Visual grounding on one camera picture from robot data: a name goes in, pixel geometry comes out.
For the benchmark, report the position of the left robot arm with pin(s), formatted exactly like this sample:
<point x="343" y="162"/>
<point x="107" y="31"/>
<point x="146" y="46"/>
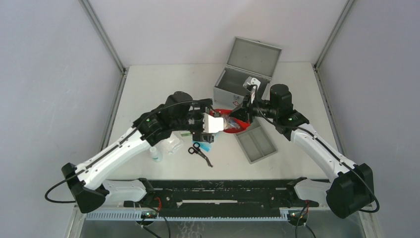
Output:
<point x="88" y="181"/>

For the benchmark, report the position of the clear bottle white cap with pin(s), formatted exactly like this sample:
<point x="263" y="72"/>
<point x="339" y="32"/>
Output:
<point x="155" y="154"/>

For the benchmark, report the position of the grey metal medicine box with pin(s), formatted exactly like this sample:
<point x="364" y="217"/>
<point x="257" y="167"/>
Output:
<point x="248" y="58"/>

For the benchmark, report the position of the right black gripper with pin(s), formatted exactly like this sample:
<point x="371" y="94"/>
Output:
<point x="245" y="113"/>

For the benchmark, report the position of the bagged white gauze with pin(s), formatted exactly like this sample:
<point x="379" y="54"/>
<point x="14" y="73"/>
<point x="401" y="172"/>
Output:
<point x="172" y="144"/>

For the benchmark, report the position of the red first aid pouch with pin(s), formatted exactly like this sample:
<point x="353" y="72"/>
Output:
<point x="219" y="112"/>

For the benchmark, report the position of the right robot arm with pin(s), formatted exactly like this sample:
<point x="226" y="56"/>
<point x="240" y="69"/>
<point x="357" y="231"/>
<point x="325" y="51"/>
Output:
<point x="350" y="187"/>

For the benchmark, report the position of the bagged small blue box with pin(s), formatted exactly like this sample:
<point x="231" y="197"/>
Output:
<point x="230" y="125"/>

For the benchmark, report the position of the grey plastic divider tray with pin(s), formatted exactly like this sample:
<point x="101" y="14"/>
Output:
<point x="255" y="143"/>

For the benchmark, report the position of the black medical scissors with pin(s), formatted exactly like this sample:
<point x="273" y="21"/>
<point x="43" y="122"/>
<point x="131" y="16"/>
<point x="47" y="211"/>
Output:
<point x="196" y="149"/>

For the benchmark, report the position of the blue plaster packet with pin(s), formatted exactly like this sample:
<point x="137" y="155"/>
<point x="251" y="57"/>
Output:
<point x="205" y="146"/>

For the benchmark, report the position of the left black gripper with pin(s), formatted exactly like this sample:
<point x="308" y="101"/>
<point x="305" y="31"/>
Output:
<point x="198" y="134"/>

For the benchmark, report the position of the small green white box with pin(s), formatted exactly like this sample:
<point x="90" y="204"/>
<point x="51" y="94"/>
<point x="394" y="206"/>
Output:
<point x="185" y="133"/>

